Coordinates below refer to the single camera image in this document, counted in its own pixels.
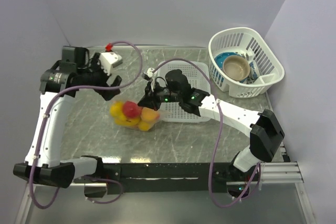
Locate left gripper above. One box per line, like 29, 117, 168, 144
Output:
77, 53, 121, 100

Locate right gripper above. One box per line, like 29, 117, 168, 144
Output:
138, 80, 182, 111

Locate red fake apple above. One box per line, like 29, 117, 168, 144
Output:
122, 101, 142, 118

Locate yellow fake lemon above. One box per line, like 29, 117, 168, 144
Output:
109, 101, 126, 120

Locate polka dot zip bag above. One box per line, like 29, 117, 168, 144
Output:
109, 100, 168, 132

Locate yellow fake banana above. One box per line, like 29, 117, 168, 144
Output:
114, 118, 141, 127

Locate orange fake peach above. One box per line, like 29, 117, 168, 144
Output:
141, 107, 160, 123

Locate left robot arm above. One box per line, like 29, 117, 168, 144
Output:
13, 46, 122, 188

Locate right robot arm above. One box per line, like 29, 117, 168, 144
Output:
138, 68, 285, 181

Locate flat white perforated basket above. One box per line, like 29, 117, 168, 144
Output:
156, 60, 211, 123

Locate blue plate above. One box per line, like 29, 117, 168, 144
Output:
214, 52, 236, 72

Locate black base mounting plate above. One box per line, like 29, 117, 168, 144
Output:
72, 162, 260, 199

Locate beige bowl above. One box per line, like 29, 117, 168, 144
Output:
223, 55, 250, 82

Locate white oval dish basket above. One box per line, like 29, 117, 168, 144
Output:
208, 27, 285, 98

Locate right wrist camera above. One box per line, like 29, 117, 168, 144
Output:
142, 68, 154, 81

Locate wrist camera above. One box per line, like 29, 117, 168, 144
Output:
142, 68, 154, 81
99, 43, 122, 76

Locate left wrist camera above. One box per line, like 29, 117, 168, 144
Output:
99, 43, 122, 76

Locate aluminium frame rail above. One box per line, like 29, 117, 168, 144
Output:
27, 162, 304, 186

